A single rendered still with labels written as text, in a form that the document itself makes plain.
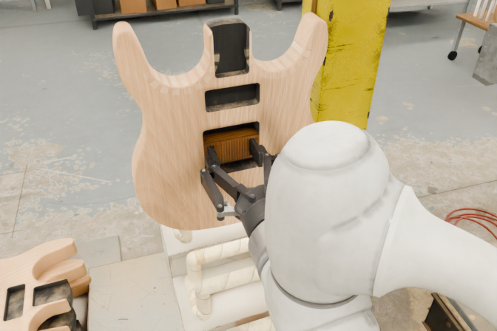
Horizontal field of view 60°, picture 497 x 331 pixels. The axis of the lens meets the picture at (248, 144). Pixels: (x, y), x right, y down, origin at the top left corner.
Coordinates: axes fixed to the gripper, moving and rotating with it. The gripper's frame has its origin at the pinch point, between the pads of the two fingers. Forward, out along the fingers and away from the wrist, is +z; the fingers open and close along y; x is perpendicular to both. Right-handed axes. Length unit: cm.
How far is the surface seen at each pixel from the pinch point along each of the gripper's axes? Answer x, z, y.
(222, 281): -31.8, -2.0, -3.6
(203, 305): -36.9, -2.7, -8.3
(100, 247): -54, 38, -30
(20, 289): -43, 20, -48
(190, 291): -39.2, 3.3, -9.8
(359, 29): -20, 90, 82
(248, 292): -42.5, 1.1, 3.3
